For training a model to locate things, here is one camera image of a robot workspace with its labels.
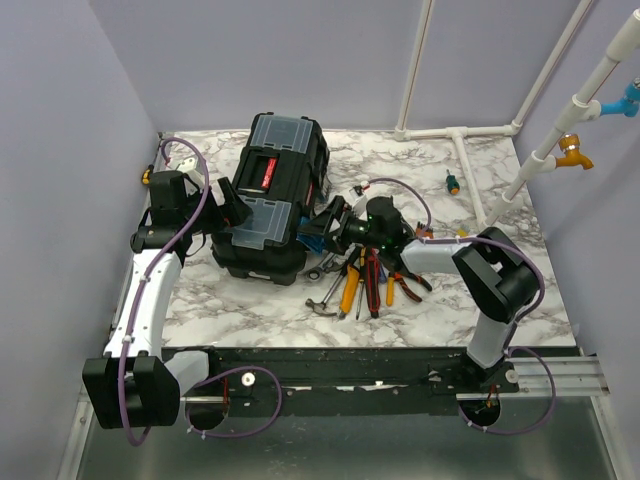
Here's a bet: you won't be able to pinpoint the red black utility knife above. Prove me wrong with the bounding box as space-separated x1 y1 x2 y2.
365 248 381 318

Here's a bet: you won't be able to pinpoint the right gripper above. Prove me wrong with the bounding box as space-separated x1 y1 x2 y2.
297 197 384 257

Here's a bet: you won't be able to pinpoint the silver combination ratchet wrench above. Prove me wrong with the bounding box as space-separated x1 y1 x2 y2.
305 253 337 282

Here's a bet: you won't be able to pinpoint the green stubby screwdriver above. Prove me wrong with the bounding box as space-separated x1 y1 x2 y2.
445 170 460 195

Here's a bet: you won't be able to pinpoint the yellow black screwdriver at wall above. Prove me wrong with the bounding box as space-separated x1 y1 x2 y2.
141 164 155 186

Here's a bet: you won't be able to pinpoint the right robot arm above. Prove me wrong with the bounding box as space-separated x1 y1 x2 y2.
298 196 545 392

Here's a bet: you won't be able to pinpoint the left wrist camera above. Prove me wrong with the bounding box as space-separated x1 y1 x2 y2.
177 157 205 187

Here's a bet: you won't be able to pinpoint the yellow black pruning shears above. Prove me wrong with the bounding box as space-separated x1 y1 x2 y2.
338 265 360 319

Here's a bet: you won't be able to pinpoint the black plastic toolbox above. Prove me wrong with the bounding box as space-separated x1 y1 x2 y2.
211 112 330 286

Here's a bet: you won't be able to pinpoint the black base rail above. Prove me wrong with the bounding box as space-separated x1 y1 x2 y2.
183 346 519 423

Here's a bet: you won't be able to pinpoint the long screwdriver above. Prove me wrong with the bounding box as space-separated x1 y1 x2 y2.
355 267 365 321

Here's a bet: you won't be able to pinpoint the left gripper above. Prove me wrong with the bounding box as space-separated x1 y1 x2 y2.
182 177 254 235

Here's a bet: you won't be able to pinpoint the claw hammer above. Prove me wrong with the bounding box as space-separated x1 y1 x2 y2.
305 261 352 317

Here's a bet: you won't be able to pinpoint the orange black hex key set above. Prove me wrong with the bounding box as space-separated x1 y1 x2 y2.
415 223 434 239

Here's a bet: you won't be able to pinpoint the yellow brass faucet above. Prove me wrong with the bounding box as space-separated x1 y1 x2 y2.
556 133 594 170

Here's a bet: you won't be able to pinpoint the white pvc pipe frame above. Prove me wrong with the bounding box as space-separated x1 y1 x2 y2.
393 1 639 230

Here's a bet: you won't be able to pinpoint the orange black pliers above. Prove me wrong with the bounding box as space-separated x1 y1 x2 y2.
389 269 433 303

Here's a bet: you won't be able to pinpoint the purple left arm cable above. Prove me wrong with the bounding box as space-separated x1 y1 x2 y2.
117 136 284 447

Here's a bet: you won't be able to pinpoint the blue pipe valve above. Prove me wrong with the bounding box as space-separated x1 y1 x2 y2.
600 77 640 118

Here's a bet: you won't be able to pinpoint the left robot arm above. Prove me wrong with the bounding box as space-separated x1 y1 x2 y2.
82 171 251 430

